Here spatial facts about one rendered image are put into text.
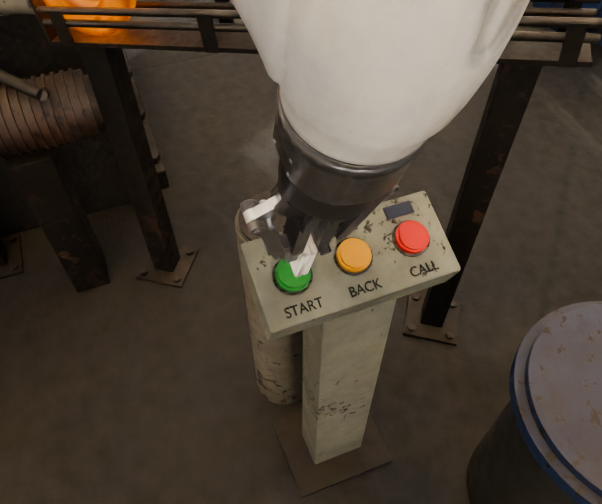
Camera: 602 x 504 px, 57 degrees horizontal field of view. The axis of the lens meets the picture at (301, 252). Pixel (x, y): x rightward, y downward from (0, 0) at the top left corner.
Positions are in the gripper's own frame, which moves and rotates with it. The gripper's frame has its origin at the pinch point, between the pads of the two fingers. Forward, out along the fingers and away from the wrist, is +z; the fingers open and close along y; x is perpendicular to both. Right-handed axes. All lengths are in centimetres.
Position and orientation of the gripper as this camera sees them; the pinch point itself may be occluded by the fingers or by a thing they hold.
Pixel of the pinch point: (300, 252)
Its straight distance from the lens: 55.2
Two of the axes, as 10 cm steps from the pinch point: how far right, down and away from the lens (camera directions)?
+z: -1.2, 3.4, 9.3
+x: 3.4, 9.0, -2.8
